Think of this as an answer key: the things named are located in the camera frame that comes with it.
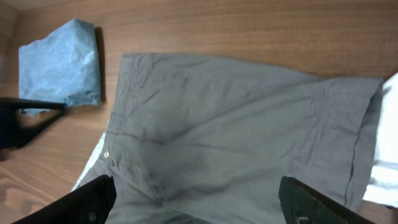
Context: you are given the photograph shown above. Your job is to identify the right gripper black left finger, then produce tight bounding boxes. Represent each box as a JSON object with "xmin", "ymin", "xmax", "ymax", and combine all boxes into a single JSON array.
[{"xmin": 13, "ymin": 175, "xmax": 117, "ymax": 224}]

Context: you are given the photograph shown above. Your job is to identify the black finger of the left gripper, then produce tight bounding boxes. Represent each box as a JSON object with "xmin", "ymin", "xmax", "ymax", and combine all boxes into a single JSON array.
[{"xmin": 1, "ymin": 98, "xmax": 67, "ymax": 149}]

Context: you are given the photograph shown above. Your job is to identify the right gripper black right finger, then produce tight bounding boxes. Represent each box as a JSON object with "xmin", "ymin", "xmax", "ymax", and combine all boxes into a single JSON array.
[{"xmin": 279, "ymin": 176, "xmax": 374, "ymax": 224}]

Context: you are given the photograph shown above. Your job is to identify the grey shorts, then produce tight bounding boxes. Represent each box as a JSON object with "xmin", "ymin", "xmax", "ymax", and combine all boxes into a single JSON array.
[{"xmin": 81, "ymin": 53, "xmax": 382, "ymax": 223}]

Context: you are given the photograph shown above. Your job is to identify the white shirt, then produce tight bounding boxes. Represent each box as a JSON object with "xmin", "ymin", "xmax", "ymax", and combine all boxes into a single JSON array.
[{"xmin": 363, "ymin": 74, "xmax": 398, "ymax": 208}]

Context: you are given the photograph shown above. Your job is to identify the folded blue denim garment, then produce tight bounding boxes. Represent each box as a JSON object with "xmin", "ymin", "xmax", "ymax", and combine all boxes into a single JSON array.
[{"xmin": 19, "ymin": 19, "xmax": 101, "ymax": 107}]

